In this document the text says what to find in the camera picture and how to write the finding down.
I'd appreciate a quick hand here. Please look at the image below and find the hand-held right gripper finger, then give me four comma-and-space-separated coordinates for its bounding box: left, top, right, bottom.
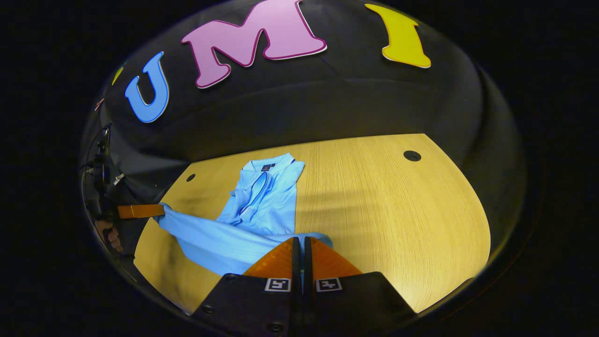
190, 236, 302, 337
303, 236, 417, 337

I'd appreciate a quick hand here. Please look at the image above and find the light blue T-shirt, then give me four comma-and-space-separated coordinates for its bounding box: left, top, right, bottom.
154, 152, 334, 277

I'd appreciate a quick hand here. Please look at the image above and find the black backdrop cloth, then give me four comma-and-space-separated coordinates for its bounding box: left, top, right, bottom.
80, 0, 527, 281

